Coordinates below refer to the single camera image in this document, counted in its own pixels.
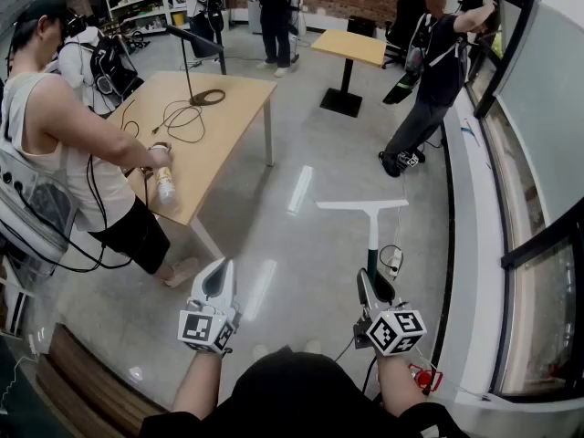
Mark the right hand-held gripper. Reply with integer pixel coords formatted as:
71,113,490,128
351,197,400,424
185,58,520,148
352,267,429,360

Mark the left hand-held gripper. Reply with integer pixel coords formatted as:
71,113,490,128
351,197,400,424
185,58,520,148
176,257,242,358

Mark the white squeegee dark green handle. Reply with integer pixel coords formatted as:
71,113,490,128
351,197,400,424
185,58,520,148
316,199,410,287

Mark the yellow white spray bottle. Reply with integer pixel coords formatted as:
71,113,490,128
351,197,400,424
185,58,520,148
154,165,178,206

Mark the large wooden table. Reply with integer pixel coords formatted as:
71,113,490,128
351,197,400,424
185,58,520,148
106,70,278,260

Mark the white power cable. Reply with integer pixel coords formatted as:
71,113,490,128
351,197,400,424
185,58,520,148
392,173,411,255

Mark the black office chair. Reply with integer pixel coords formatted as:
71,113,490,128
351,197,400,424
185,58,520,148
382,0,440,70

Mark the black window frame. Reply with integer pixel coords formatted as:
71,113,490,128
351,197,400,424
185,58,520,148
464,0,584,403

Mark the black lamp cable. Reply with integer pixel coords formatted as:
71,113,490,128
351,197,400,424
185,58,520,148
120,99,205,144

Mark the white power strip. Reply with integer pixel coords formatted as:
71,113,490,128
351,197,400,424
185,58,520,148
381,249,403,276

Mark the black green pouch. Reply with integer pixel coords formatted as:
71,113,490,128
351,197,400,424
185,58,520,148
381,69,422,107

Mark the person's right forearm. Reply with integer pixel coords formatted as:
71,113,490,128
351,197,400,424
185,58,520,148
376,353,429,419

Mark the clear window pane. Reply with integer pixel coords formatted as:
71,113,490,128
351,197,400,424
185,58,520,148
501,242,580,399
482,116,551,250

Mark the white shelving unit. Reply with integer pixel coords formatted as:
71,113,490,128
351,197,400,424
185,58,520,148
100,0,191,37

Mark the dark wooden bench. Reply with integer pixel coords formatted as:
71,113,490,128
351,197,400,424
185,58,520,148
36,322,172,438

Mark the white window sill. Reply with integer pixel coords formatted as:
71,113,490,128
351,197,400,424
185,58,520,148
437,84,510,410

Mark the black desk lamp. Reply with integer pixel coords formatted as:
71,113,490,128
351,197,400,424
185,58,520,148
164,25,227,108

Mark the small wooden pedestal table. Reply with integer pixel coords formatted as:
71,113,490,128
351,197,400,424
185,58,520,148
311,28,388,119

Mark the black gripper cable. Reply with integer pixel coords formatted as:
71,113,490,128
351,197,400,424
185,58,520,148
334,335,381,396

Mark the person's black shirt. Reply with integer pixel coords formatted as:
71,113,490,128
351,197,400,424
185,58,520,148
139,347,471,438

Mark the wide frosted window pane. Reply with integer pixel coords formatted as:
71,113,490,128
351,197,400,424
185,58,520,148
495,0,584,230

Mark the person's left forearm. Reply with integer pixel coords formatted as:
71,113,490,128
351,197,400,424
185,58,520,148
171,351,225,422

